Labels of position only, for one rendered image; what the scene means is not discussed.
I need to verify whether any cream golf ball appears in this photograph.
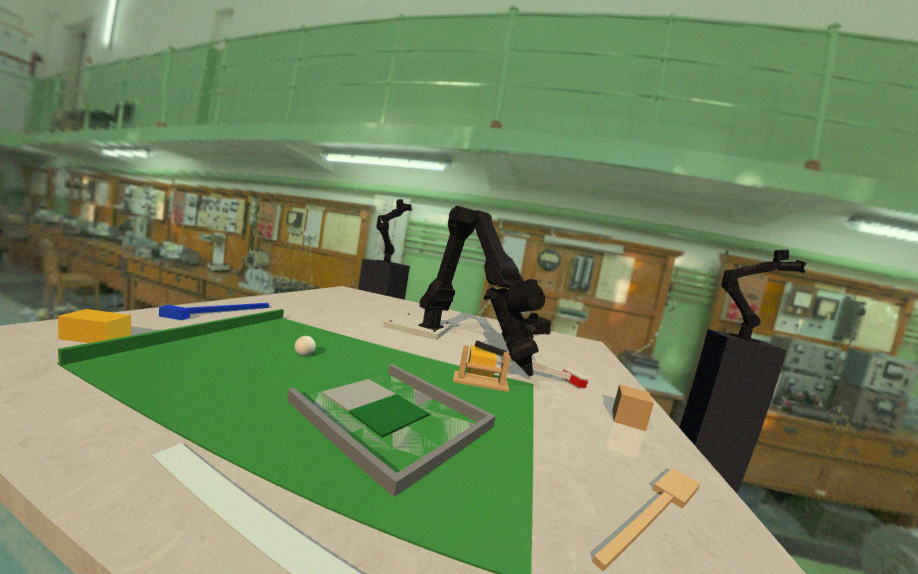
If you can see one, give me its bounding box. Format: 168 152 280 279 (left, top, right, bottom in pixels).
295 336 316 356

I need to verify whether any green putting mat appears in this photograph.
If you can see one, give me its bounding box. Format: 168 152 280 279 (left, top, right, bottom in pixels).
58 318 534 574

